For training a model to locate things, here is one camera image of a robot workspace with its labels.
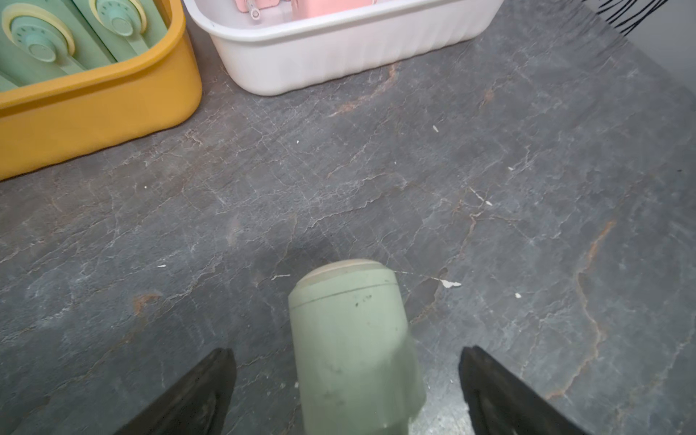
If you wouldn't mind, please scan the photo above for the white plastic storage box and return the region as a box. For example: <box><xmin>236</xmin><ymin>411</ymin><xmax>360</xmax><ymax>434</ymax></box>
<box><xmin>185</xmin><ymin>0</ymin><xmax>502</xmax><ymax>96</ymax></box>

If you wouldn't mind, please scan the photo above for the pink sharpener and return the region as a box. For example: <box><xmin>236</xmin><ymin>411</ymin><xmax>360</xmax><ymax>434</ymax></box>
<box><xmin>291</xmin><ymin>0</ymin><xmax>376</xmax><ymax>20</ymax></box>
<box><xmin>235</xmin><ymin>0</ymin><xmax>280</xmax><ymax>21</ymax></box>

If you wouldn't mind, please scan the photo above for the green sharpener round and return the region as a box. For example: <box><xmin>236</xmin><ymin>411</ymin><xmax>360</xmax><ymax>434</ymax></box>
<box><xmin>288</xmin><ymin>259</ymin><xmax>426</xmax><ymax>434</ymax></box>

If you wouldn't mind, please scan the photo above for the green sharpener square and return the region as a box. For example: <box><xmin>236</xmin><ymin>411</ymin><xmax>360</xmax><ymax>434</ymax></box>
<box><xmin>0</xmin><ymin>72</ymin><xmax>18</xmax><ymax>92</ymax></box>

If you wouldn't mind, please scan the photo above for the yellow plastic storage box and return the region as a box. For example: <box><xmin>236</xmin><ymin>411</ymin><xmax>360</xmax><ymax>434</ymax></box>
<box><xmin>1</xmin><ymin>1</ymin><xmax>202</xmax><ymax>179</ymax></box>

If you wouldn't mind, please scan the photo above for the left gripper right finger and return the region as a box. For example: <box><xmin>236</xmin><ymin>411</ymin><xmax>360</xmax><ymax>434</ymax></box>
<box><xmin>459</xmin><ymin>346</ymin><xmax>587</xmax><ymax>435</ymax></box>

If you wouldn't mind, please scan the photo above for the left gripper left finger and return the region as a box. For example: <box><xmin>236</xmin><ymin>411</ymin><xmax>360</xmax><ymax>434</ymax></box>
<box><xmin>117</xmin><ymin>348</ymin><xmax>237</xmax><ymax>434</ymax></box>

